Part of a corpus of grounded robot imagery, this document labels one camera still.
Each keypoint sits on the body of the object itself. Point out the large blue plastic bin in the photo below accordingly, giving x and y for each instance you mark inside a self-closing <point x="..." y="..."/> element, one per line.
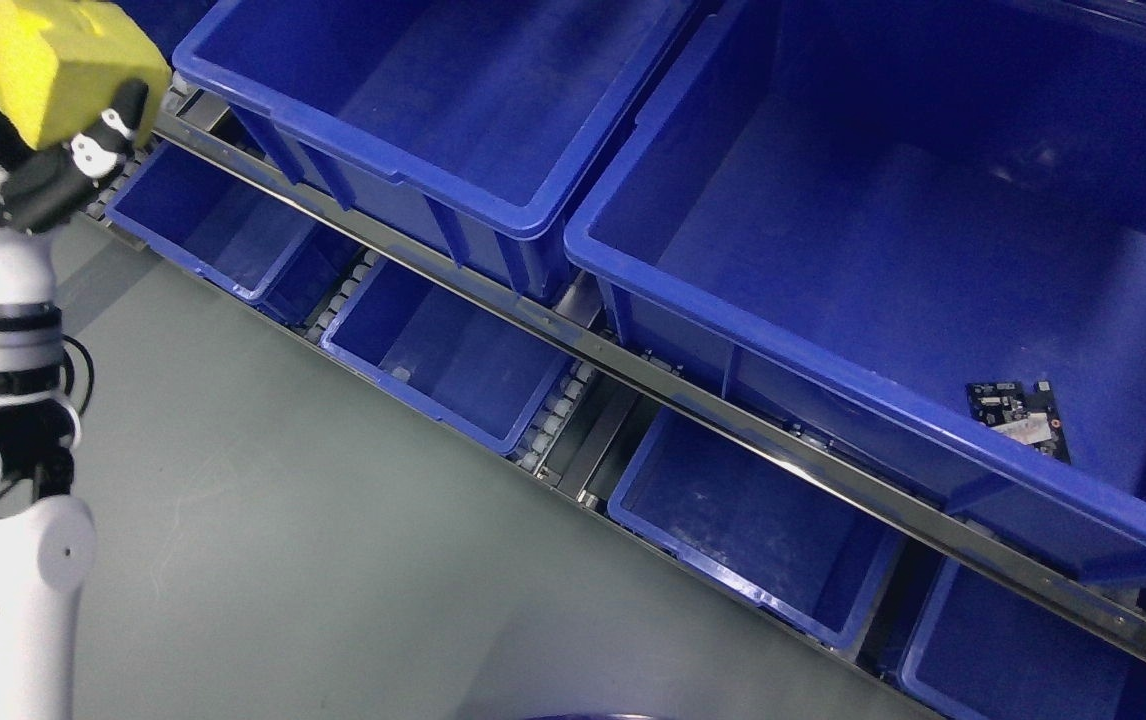
<point x="468" y="126"/>
<point x="841" y="212"/>

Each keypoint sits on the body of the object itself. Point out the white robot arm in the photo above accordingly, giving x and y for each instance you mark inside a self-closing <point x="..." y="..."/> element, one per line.
<point x="47" y="536"/>

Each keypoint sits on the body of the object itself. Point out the stainless steel shelf rack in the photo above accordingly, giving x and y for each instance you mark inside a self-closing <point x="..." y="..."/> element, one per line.
<point x="196" y="122"/>

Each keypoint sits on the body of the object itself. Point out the yellow foam block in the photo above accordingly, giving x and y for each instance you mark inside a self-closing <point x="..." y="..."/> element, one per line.
<point x="61" y="63"/>

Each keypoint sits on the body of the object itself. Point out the black circuit board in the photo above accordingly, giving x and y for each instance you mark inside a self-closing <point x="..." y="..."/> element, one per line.
<point x="1026" y="414"/>

